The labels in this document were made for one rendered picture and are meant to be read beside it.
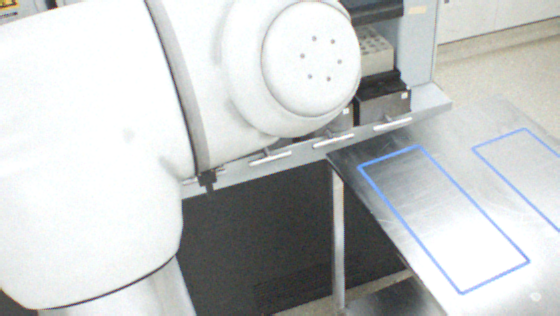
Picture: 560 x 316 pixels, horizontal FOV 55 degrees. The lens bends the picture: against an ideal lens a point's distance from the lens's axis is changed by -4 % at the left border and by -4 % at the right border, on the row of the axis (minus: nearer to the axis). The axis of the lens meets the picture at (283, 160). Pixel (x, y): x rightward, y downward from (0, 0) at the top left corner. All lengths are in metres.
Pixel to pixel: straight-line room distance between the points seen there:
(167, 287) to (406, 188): 0.75
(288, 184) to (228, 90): 1.06
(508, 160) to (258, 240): 0.68
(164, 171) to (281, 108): 0.08
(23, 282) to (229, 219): 1.07
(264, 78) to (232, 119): 0.04
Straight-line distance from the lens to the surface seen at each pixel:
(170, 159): 0.35
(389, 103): 1.35
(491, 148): 1.19
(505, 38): 3.24
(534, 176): 1.15
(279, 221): 1.46
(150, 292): 0.37
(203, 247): 1.45
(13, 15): 1.15
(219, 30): 0.34
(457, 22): 2.98
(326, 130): 1.31
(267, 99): 0.32
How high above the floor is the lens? 1.57
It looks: 41 degrees down
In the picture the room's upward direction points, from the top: 6 degrees counter-clockwise
